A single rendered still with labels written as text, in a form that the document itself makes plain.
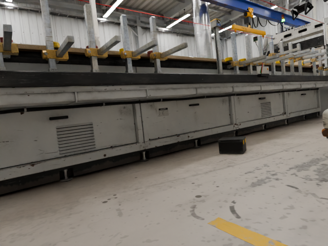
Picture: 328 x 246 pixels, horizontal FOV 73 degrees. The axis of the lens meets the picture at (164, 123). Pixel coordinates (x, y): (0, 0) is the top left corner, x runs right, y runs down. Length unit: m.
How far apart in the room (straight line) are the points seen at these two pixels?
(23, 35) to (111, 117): 7.55
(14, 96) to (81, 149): 0.57
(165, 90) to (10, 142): 1.11
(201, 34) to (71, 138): 5.79
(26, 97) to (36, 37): 7.74
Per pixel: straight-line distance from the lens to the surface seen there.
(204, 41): 6.93
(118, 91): 1.60
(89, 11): 1.66
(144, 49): 1.53
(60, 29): 9.42
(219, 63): 2.28
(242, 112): 2.93
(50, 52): 1.49
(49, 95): 1.47
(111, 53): 1.80
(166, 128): 2.07
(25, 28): 9.21
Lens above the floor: 0.41
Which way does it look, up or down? 3 degrees down
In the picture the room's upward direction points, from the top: 6 degrees counter-clockwise
